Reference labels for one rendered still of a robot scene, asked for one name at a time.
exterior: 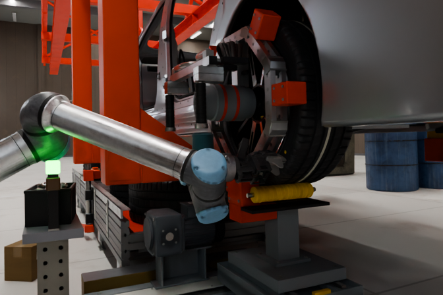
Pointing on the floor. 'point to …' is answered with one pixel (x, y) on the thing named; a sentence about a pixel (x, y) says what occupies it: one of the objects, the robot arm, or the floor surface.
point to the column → (53, 268)
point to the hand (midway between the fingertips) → (281, 159)
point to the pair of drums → (399, 162)
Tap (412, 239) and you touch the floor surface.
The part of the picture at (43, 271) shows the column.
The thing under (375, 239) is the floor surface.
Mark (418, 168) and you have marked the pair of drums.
